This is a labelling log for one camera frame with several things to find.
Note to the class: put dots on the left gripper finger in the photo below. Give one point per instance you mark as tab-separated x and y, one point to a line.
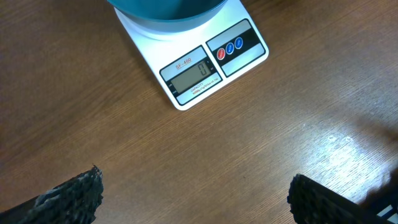
74	202

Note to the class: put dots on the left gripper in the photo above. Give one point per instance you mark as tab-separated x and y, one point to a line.
311	202

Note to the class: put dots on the white digital kitchen scale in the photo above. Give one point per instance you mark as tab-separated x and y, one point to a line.
193	64

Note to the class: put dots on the teal plastic bowl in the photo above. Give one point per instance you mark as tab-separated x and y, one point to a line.
169	15

